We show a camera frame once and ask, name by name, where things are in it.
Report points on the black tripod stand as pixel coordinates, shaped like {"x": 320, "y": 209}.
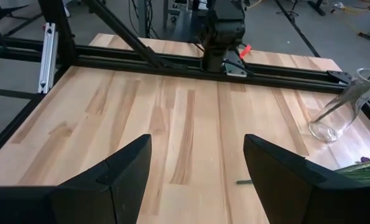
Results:
{"x": 288, "y": 13}

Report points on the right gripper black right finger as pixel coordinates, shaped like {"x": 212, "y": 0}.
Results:
{"x": 296, "y": 193}

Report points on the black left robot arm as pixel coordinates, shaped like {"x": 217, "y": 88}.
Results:
{"x": 223, "y": 31}

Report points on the grey metal corner bracket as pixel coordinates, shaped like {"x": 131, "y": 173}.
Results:
{"x": 236, "y": 69}

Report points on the silver aluminium bracket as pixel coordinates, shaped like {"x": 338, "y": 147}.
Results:
{"x": 48, "y": 56}

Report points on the tall clear glass vase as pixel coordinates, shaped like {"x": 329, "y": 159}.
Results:
{"x": 334, "y": 124}

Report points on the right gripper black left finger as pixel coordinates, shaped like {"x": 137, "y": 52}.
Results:
{"x": 116, "y": 186}

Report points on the black aluminium table frame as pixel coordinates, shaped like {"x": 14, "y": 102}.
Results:
{"x": 125, "y": 60}

